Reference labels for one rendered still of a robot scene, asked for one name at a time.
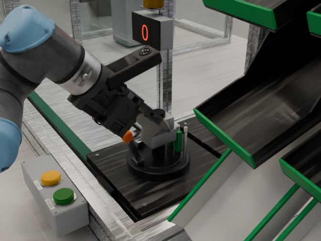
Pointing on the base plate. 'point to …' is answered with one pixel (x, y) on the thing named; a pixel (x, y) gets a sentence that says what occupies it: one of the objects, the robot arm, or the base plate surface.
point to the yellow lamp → (153, 4)
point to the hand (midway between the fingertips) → (160, 120)
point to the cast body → (156, 141)
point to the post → (165, 68)
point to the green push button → (63, 196)
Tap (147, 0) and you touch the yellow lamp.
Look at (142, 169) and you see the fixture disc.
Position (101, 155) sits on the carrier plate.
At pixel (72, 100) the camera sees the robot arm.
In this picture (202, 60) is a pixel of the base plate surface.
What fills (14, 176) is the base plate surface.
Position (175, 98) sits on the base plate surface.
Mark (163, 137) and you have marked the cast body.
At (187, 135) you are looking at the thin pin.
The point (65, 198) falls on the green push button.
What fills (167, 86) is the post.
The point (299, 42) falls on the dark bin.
